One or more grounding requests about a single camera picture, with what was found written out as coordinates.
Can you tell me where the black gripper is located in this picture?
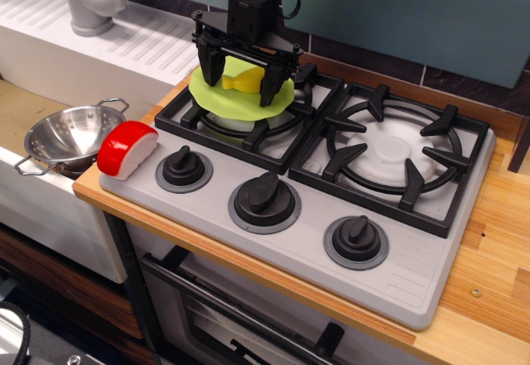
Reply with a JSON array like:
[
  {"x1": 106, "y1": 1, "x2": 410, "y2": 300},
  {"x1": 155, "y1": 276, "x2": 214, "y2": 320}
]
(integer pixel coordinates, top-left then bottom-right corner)
[{"x1": 192, "y1": 0, "x2": 300, "y2": 107}]

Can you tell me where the yellow toy banana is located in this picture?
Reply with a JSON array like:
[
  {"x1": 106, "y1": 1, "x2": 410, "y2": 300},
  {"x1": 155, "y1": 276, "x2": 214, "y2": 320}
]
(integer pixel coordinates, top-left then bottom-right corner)
[{"x1": 221, "y1": 67, "x2": 265, "y2": 94}]

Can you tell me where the green plastic plate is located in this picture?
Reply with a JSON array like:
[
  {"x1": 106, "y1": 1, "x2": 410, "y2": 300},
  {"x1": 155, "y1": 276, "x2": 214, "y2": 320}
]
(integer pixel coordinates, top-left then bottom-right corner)
[{"x1": 189, "y1": 56, "x2": 294, "y2": 122}]

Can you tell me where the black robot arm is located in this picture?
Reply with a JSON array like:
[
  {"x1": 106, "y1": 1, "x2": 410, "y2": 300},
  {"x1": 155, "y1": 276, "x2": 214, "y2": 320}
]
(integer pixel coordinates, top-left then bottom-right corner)
[{"x1": 192, "y1": 0, "x2": 302, "y2": 107}]

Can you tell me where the black left burner grate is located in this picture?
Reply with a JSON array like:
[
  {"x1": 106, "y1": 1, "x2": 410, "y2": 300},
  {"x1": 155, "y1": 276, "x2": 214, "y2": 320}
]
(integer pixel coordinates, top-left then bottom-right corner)
[{"x1": 155, "y1": 65, "x2": 344, "y2": 174}]

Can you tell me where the black burner grate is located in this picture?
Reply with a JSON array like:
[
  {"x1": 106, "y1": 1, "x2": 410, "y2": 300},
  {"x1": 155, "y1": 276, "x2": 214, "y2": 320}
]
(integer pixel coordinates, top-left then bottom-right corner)
[
  {"x1": 155, "y1": 65, "x2": 344, "y2": 174},
  {"x1": 289, "y1": 84, "x2": 496, "y2": 238}
]

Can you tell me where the black left stove knob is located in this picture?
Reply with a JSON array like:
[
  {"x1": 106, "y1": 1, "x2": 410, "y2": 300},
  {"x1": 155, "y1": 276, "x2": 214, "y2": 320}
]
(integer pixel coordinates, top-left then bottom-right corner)
[{"x1": 156, "y1": 146, "x2": 214, "y2": 194}]

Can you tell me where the black stove knob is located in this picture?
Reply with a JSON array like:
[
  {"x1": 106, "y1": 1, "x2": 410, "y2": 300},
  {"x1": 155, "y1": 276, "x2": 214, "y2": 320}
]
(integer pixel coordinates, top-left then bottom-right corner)
[
  {"x1": 156, "y1": 146, "x2": 214, "y2": 194},
  {"x1": 228, "y1": 172, "x2": 301, "y2": 235},
  {"x1": 324, "y1": 215, "x2": 390, "y2": 271}
]

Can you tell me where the black middle stove knob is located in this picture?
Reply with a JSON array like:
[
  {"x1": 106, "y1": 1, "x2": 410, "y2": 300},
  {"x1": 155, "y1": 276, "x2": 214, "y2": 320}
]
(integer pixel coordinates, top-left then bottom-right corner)
[{"x1": 228, "y1": 172, "x2": 301, "y2": 235}]

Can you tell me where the red white toy sushi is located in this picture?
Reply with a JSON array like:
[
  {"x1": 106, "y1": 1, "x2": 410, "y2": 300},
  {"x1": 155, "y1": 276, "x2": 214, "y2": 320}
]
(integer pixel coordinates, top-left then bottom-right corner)
[{"x1": 97, "y1": 121, "x2": 159, "y2": 180}]

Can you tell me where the steel colander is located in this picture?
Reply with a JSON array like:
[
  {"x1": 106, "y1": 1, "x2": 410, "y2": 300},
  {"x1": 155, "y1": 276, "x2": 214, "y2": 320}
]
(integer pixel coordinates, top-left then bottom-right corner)
[{"x1": 14, "y1": 98, "x2": 129, "y2": 179}]

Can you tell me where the black right burner grate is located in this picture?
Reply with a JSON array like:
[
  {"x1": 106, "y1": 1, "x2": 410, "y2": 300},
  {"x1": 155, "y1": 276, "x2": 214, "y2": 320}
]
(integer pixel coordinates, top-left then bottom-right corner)
[{"x1": 289, "y1": 84, "x2": 496, "y2": 238}]

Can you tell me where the white toy sink unit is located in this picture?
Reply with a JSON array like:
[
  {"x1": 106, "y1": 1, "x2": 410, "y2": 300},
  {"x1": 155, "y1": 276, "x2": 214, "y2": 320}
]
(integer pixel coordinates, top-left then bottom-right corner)
[{"x1": 1, "y1": 0, "x2": 198, "y2": 284}]

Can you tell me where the black right stove knob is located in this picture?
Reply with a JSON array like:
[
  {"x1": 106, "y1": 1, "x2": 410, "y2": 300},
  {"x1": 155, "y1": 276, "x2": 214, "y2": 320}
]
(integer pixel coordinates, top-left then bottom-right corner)
[{"x1": 324, "y1": 215, "x2": 390, "y2": 271}]

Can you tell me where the grey toy stove top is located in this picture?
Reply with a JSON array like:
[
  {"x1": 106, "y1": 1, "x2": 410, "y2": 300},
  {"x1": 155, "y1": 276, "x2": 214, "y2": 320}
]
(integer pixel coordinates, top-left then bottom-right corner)
[{"x1": 98, "y1": 66, "x2": 497, "y2": 332}]

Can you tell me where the toy oven door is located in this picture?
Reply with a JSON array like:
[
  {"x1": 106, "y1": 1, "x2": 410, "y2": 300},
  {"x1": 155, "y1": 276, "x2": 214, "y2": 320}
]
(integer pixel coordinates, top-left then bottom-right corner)
[{"x1": 140, "y1": 244, "x2": 373, "y2": 365}]

